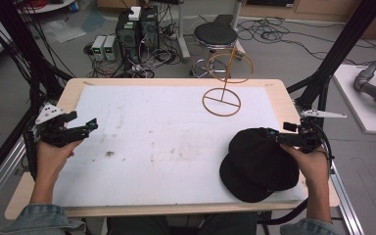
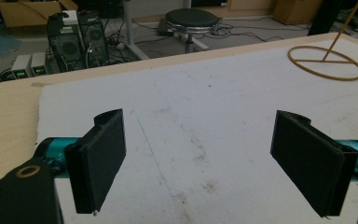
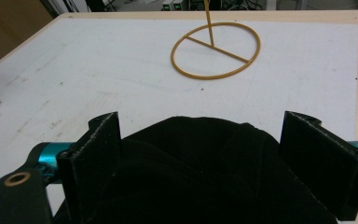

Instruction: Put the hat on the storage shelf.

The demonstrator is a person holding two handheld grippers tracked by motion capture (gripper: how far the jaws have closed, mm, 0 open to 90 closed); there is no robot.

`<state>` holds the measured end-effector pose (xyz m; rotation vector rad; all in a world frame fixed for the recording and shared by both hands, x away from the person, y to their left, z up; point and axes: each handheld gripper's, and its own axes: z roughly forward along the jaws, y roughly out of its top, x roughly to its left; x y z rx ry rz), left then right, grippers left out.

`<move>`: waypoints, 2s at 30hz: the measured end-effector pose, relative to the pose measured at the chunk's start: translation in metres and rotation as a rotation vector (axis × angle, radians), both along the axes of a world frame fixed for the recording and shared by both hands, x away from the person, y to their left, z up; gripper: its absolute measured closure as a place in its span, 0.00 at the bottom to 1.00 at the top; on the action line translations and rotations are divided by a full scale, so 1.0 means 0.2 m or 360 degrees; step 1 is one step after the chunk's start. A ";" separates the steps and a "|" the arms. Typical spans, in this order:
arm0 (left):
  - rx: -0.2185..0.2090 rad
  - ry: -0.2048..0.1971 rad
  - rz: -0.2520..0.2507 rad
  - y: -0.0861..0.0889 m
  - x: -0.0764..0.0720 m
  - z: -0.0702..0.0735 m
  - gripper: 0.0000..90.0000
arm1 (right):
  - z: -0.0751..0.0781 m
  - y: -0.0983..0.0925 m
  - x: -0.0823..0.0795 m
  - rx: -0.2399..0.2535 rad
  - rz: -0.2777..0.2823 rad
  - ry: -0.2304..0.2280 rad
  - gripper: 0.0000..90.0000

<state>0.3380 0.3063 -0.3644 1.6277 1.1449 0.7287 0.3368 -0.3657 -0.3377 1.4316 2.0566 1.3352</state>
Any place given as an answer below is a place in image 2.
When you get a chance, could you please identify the black computer tower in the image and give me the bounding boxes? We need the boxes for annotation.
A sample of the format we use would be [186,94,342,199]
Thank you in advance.
[47,13,87,73]
[76,11,110,68]

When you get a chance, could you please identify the black floor cables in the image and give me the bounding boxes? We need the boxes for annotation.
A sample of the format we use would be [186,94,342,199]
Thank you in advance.
[210,19,310,43]

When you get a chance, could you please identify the black upright post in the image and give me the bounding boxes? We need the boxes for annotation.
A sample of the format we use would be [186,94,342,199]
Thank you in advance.
[307,0,345,36]

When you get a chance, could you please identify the grey power supply unit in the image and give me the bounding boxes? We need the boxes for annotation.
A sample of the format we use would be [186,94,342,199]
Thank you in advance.
[31,51,49,77]
[11,54,34,80]

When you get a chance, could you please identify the blue cloth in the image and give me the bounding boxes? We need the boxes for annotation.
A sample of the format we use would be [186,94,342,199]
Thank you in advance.
[0,34,23,60]

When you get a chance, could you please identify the white foam mat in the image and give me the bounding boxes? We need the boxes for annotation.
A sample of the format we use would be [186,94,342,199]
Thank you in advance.
[36,38,358,224]

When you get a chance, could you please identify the wooden ring stand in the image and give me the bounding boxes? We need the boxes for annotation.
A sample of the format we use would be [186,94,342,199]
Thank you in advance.
[287,0,358,82]

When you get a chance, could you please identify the white metal desk leg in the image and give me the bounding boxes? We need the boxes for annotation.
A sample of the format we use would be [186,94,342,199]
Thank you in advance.
[122,0,211,61]

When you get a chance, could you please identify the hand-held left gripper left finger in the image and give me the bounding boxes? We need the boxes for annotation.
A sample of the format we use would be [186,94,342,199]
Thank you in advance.
[63,108,128,216]

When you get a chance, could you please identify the small white box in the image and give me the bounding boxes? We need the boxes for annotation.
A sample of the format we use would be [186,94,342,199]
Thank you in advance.
[62,9,79,26]

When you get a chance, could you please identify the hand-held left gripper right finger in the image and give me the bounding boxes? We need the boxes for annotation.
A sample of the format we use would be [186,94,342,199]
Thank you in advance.
[269,109,358,218]

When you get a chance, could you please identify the cardboard box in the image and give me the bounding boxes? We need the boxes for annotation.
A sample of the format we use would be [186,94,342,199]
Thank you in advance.
[272,0,324,26]
[0,0,79,28]

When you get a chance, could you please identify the round black stool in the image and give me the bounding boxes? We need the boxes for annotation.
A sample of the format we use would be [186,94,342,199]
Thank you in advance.
[165,7,222,54]

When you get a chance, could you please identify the black power adapter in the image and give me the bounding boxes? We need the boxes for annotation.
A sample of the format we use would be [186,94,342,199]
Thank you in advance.
[157,18,172,37]

